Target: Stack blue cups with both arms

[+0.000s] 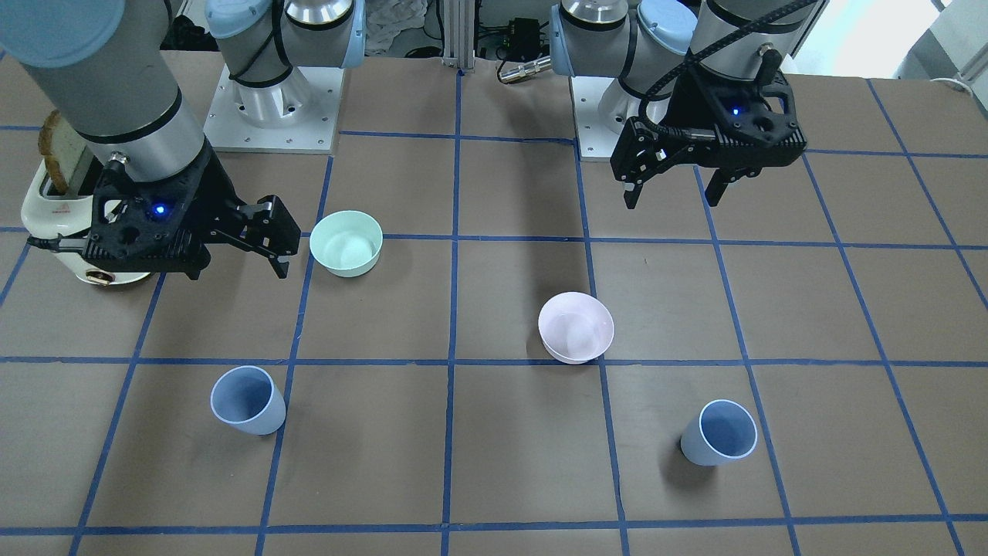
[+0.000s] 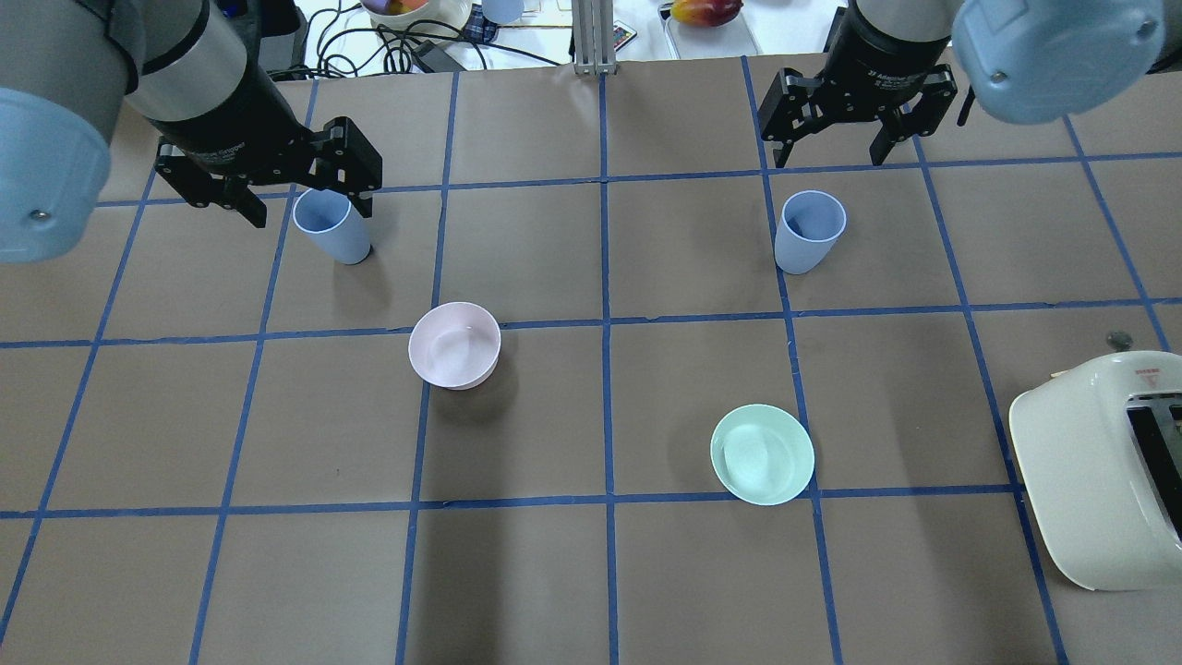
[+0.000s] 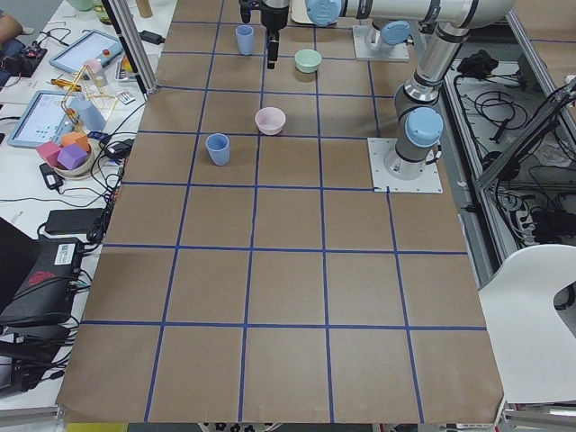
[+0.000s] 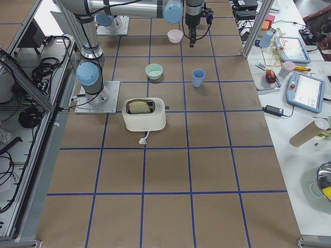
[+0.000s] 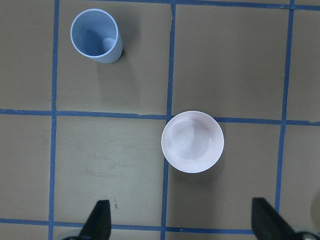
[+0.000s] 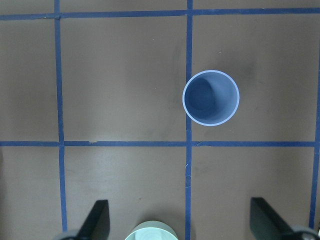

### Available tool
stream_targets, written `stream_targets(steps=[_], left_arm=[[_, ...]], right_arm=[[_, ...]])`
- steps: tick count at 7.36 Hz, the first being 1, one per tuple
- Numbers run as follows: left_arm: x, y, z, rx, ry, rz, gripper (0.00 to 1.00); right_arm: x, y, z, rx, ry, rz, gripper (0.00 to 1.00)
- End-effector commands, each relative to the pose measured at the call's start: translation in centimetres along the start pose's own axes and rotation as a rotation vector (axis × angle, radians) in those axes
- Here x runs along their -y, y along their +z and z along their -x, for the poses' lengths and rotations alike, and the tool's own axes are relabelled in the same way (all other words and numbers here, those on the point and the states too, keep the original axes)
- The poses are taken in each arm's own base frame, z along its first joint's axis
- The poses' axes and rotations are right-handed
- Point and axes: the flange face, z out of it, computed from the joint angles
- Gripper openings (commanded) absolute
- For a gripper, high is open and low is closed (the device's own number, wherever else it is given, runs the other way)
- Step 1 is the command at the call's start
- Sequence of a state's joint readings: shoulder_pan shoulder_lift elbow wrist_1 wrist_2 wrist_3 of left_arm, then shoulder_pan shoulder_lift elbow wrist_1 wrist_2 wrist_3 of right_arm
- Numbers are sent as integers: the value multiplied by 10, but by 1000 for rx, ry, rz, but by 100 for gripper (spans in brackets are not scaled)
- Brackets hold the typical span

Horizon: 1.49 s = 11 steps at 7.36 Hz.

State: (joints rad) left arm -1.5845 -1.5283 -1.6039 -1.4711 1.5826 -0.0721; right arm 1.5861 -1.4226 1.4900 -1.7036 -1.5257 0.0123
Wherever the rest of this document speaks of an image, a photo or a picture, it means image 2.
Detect beige bowl with blocks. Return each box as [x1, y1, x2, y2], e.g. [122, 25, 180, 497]
[361, 1, 473, 41]

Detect pink bowl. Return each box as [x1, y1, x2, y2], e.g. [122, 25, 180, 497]
[408, 300, 502, 391]

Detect blue cup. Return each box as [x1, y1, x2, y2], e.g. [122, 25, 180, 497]
[293, 189, 372, 265]
[774, 190, 847, 276]

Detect clear tray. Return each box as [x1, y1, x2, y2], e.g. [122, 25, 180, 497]
[658, 1, 760, 60]

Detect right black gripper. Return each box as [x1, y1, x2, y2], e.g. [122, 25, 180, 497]
[756, 65, 959, 169]

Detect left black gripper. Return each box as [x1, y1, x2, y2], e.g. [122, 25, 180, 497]
[152, 116, 383, 230]

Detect aluminium frame post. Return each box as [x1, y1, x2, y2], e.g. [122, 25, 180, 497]
[573, 0, 618, 76]

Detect black cables bundle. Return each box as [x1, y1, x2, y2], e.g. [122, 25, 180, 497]
[268, 0, 564, 80]

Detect remote control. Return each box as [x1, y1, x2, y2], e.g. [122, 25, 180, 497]
[612, 20, 638, 52]

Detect white toaster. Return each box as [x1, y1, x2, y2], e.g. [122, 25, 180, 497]
[1008, 350, 1181, 592]

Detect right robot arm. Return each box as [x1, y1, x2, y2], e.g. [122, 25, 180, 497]
[756, 1, 1178, 167]

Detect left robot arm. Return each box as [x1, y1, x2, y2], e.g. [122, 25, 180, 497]
[1, 1, 383, 265]

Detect mango fruit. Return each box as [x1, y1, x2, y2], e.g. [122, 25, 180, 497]
[669, 0, 743, 27]

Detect green bowl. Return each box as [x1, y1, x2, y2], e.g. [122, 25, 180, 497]
[709, 404, 816, 506]

